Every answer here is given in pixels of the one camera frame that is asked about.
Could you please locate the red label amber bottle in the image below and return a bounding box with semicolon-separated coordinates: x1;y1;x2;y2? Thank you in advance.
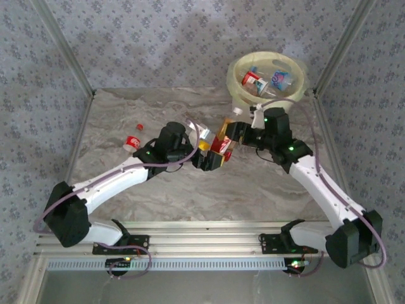
209;106;245;160

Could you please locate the purple blue label clear bottle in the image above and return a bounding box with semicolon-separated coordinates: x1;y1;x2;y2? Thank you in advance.
268;69;297;93

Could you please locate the cream plastic bin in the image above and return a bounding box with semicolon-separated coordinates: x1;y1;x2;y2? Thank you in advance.
226;49;309;111

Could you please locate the small red label bottle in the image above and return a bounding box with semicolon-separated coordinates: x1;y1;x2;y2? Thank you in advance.
122;135;142;153

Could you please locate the small controller board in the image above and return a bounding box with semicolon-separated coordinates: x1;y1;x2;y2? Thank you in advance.
283;258;310;274
105;257;132;270

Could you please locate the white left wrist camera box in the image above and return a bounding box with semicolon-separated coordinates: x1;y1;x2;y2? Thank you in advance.
185;121;212;143

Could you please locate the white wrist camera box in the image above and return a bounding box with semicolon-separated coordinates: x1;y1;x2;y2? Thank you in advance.
185;121;212;143
250;105;266;130

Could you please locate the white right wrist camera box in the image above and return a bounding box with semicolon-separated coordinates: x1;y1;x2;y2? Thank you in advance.
250;105;266;130

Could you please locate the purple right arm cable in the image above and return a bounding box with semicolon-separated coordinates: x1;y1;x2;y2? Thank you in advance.
256;98;387;279

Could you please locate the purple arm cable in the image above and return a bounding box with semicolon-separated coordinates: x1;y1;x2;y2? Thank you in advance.
34;118;153;281
256;98;387;279

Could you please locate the aluminium frame rail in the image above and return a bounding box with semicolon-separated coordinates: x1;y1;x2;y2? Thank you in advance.
33;220;330;258

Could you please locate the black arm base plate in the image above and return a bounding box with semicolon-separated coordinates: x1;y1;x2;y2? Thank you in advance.
92;234;150;256
258;232;319;255

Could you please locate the aluminium frame post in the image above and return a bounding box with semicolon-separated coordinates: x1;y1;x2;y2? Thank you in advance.
30;0;96;98
312;0;378;98

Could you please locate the white slotted cable duct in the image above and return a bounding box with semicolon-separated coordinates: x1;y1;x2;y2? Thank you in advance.
47;256;304;272

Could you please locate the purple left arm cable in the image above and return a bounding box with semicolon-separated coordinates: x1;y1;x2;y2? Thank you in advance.
34;118;153;281

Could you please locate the aluminium frame leg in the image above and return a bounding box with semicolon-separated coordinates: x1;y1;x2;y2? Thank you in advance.
17;256;49;304
363;267;396;304

